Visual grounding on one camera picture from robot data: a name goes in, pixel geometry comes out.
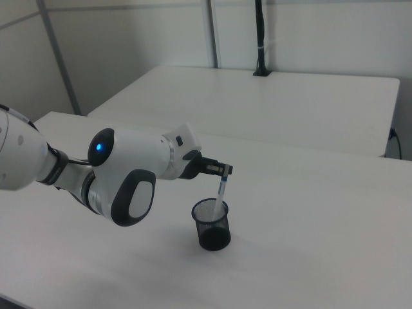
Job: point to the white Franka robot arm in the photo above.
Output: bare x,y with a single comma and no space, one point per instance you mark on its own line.
128,170

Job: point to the slanted grey aluminium frame post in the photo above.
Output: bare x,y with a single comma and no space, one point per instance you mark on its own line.
61,64

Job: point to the blue white marker pen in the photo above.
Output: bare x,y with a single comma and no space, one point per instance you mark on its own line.
222,190

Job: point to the white side table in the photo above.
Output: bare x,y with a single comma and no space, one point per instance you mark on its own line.
273,103

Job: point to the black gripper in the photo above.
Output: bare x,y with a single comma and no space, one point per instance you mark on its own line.
191,169

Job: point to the black mesh pen cup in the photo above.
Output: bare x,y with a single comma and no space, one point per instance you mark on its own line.
214,231

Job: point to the black pole with clamp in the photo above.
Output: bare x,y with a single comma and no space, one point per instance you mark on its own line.
261,35

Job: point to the upright grey aluminium frame post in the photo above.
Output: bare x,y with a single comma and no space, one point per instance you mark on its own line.
214,32

